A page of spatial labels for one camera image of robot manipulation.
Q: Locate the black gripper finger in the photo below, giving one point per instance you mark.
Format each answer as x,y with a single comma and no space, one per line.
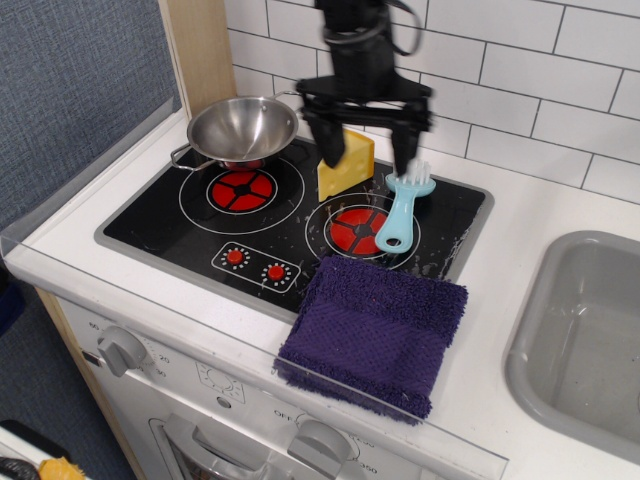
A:
405,137
328,136

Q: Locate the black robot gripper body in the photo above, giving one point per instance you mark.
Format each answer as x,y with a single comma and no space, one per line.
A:
364,89

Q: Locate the yellow toy cheese wedge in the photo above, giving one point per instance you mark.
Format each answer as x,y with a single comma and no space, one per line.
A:
355,166

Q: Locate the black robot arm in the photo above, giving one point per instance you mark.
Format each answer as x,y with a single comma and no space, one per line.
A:
357,22

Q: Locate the stainless steel pot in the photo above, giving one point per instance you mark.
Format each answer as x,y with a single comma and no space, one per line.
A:
241,133

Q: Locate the light blue dish brush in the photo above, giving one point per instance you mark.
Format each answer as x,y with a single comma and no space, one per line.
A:
396,234

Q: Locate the black toy stovetop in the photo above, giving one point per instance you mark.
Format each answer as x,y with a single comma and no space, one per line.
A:
257,237

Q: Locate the purple folded towel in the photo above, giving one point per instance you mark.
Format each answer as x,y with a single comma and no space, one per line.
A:
372,337

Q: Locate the grey toy sink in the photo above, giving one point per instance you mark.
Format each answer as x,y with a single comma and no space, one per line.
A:
573,364

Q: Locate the grey left oven knob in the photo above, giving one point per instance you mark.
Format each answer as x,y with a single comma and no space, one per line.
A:
121,350

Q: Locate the grey oven knob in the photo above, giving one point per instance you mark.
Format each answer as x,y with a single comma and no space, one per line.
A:
320,447
121,350

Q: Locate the grey right oven knob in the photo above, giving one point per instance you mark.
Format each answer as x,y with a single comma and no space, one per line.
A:
320,447

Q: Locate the white toy oven front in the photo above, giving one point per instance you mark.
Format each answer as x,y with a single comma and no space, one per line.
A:
179,418

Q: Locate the yellow black object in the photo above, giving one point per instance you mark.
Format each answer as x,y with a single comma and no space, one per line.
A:
49,469

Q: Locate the wooden side post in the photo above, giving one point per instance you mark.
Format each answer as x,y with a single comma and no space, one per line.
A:
199,45

